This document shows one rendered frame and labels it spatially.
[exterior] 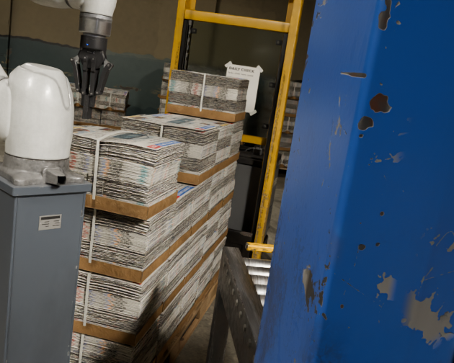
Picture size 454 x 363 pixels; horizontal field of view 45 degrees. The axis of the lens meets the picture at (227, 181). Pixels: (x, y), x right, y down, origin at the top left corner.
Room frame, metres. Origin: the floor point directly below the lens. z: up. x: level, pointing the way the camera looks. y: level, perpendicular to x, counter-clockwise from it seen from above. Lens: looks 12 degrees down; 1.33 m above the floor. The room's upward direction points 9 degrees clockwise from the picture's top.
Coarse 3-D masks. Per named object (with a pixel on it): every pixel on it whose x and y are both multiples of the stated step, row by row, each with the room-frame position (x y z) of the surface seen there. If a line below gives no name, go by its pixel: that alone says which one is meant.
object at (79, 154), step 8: (80, 128) 1.83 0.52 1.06; (88, 128) 1.86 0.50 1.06; (96, 128) 1.90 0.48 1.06; (104, 128) 1.94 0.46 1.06; (80, 136) 1.69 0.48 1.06; (88, 136) 1.70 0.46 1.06; (96, 136) 1.73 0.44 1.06; (72, 144) 1.69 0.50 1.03; (80, 144) 1.69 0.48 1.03; (88, 144) 1.68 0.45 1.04; (72, 152) 1.69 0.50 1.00; (80, 152) 1.69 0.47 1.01; (88, 152) 1.69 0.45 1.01; (72, 160) 1.70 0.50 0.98; (80, 160) 1.69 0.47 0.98; (88, 160) 1.69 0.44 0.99; (72, 168) 1.69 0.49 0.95; (80, 168) 1.68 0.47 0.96; (88, 168) 1.69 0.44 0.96
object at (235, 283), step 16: (224, 256) 1.55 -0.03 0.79; (240, 256) 1.53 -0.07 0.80; (224, 272) 1.50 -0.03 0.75; (240, 272) 1.40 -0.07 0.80; (224, 288) 1.46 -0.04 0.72; (240, 288) 1.29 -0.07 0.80; (224, 304) 1.43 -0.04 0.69; (240, 304) 1.22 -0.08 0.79; (256, 304) 1.21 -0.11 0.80; (240, 320) 1.19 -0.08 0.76; (256, 320) 1.12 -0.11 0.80; (240, 336) 1.16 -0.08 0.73; (256, 336) 1.05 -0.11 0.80; (240, 352) 1.14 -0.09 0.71
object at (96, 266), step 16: (80, 256) 1.72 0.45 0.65; (160, 256) 1.85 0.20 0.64; (96, 272) 1.71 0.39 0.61; (112, 272) 1.70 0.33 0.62; (128, 272) 1.69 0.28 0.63; (144, 272) 1.69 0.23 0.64; (192, 272) 2.37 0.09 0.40; (176, 288) 2.12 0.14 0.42; (208, 288) 2.79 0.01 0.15; (96, 336) 1.71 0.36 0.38; (112, 336) 1.69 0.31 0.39; (128, 336) 1.68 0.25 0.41; (160, 352) 2.00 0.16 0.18
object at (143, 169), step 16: (112, 144) 1.67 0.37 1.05; (128, 144) 1.65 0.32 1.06; (144, 144) 1.69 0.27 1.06; (160, 144) 1.75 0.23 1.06; (176, 144) 1.82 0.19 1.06; (112, 160) 1.66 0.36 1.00; (128, 160) 1.66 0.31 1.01; (144, 160) 1.65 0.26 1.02; (160, 160) 1.69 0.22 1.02; (176, 160) 1.87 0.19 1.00; (112, 176) 1.66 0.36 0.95; (128, 176) 1.65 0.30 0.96; (144, 176) 1.64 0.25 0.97; (160, 176) 1.72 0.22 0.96; (176, 176) 1.89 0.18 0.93; (112, 192) 1.66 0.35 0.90; (128, 192) 1.64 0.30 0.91; (144, 192) 1.63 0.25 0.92; (160, 192) 1.74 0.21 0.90
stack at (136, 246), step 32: (192, 192) 2.19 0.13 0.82; (96, 224) 1.71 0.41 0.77; (128, 224) 1.69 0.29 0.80; (160, 224) 1.80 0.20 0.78; (192, 224) 2.26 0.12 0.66; (96, 256) 1.71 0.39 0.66; (128, 256) 1.69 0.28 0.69; (192, 256) 2.32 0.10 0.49; (96, 288) 1.71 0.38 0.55; (128, 288) 1.69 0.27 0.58; (160, 288) 1.89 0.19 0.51; (192, 288) 2.42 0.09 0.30; (96, 320) 1.71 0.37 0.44; (128, 320) 1.69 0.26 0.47; (160, 320) 1.97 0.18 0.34; (96, 352) 1.71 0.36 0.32; (128, 352) 1.69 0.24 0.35
